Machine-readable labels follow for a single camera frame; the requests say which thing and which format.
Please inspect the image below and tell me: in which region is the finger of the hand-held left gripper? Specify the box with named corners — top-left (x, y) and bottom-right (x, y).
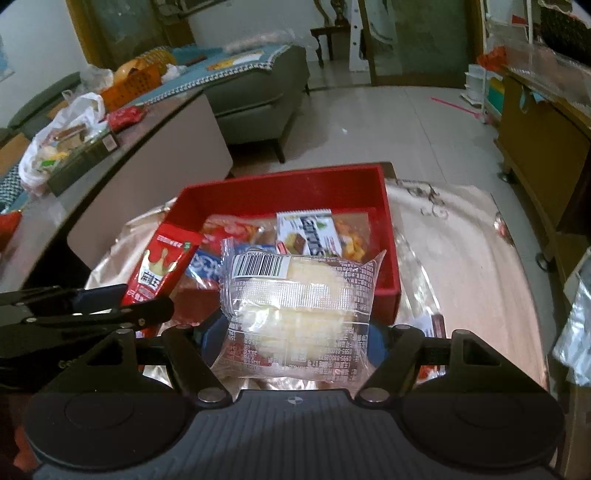
top-left (0, 284), bottom-right (129, 319)
top-left (21, 296), bottom-right (175, 334)

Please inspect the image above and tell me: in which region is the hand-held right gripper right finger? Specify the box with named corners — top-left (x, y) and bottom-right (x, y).
top-left (353, 323), bottom-right (513, 407)

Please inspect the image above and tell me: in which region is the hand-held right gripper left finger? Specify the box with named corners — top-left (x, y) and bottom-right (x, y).
top-left (69, 320), bottom-right (232, 408)

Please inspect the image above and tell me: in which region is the red snack packet crown print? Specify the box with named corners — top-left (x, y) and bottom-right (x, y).
top-left (121, 220), bottom-right (205, 340)

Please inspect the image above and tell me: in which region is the blue snack packet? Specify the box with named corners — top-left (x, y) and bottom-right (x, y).
top-left (185, 249), bottom-right (225, 289)

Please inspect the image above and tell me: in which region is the clear packet of white cake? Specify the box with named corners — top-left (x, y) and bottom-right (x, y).
top-left (210, 237), bottom-right (387, 384)

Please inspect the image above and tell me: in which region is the red cardboard box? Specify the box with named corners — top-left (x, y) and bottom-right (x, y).
top-left (164, 162), bottom-right (402, 326)

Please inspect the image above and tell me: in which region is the white brown snack packet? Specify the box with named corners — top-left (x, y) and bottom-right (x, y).
top-left (413, 314), bottom-right (446, 340)

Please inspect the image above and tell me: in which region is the orange red snack packet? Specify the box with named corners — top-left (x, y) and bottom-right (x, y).
top-left (199, 215), bottom-right (278, 254)

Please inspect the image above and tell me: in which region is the red plastic bag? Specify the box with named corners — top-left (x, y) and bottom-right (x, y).
top-left (0, 210), bottom-right (23, 252)

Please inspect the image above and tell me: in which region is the dark green box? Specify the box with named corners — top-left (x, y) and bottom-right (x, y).
top-left (46, 129), bottom-right (120, 197)

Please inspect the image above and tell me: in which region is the white snack packet green print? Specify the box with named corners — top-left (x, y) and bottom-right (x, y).
top-left (276, 209), bottom-right (345, 258)

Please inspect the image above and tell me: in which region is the houndstooth cushion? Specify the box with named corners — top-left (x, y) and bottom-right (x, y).
top-left (0, 173), bottom-right (24, 213)

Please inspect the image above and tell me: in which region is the grey coffee table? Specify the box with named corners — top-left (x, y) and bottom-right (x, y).
top-left (0, 85), bottom-right (234, 296)

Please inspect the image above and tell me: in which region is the red crinkled packet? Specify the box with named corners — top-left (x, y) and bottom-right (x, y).
top-left (107, 105), bottom-right (146, 132)

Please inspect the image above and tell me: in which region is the white plastic bag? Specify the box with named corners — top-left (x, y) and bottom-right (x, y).
top-left (18, 92), bottom-right (107, 197)

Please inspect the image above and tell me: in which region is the silver foil bag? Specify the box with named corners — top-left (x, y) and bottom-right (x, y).
top-left (551, 265), bottom-right (591, 386)

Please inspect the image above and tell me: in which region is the orange plastic basket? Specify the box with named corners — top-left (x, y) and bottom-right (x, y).
top-left (100, 62), bottom-right (163, 112)

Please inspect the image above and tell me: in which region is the yellow plastic bowl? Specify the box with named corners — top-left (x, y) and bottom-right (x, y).
top-left (115, 54), bottom-right (155, 77)

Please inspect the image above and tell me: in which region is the teal blanket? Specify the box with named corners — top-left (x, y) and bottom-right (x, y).
top-left (139, 44), bottom-right (294, 100)

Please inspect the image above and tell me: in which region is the grey green sofa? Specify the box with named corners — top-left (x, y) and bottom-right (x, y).
top-left (0, 44), bottom-right (311, 164)

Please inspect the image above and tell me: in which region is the pink stick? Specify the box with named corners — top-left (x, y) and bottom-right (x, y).
top-left (431, 96), bottom-right (481, 114)

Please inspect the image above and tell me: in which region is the wooden cabinet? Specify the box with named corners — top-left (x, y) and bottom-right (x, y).
top-left (495, 69), bottom-right (591, 273)

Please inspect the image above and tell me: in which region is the stack of colourful boxes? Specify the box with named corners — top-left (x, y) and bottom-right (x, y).
top-left (487, 76), bottom-right (506, 123)

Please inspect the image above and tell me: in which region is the white rack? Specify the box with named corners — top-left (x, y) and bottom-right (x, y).
top-left (462, 62), bottom-right (490, 114)

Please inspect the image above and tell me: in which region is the clear plastic bag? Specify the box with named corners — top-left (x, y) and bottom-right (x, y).
top-left (224, 28), bottom-right (319, 54)

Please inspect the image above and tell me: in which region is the wooden framed glass door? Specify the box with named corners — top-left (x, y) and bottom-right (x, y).
top-left (358, 0), bottom-right (485, 88)

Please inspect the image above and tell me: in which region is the white board with holes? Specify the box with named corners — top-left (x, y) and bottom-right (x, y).
top-left (348, 0), bottom-right (370, 73)

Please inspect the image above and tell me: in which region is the dark wooden chair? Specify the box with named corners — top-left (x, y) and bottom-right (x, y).
top-left (310, 0), bottom-right (349, 68)

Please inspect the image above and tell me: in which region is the wall poster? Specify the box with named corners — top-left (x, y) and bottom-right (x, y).
top-left (0, 37), bottom-right (14, 81)

